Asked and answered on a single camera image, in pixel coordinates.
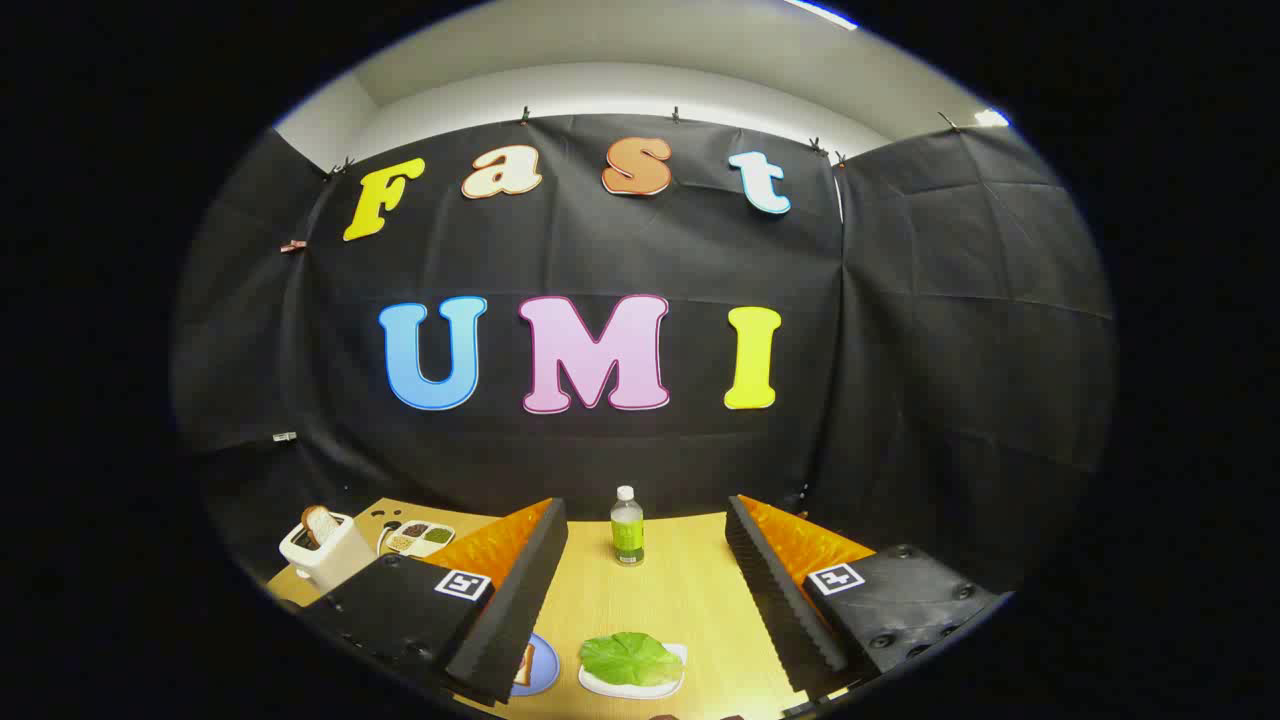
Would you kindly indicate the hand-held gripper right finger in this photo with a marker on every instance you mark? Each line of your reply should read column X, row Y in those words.
column 780, row 600

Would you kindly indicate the green lettuce leaf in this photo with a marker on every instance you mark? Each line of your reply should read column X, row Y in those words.
column 630, row 658

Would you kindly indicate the divided white dish with beans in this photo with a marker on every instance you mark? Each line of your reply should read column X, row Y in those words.
column 420, row 538

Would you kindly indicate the green label plastic bottle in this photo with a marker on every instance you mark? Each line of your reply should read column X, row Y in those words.
column 627, row 535

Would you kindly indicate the white toaster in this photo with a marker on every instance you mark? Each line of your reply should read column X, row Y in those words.
column 335, row 565

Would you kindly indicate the toasted white bread slice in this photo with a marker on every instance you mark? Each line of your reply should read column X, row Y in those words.
column 320, row 525

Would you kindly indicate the blue round plate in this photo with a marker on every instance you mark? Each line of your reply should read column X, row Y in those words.
column 545, row 665

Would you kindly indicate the white square plate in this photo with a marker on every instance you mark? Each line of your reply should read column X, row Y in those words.
column 640, row 690

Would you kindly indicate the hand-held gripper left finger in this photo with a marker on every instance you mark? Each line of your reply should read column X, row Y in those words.
column 510, row 590

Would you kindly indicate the black backdrop cloth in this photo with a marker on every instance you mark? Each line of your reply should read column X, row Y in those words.
column 600, row 250

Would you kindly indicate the bread slice under ham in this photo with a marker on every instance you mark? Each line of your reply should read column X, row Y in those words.
column 524, row 665

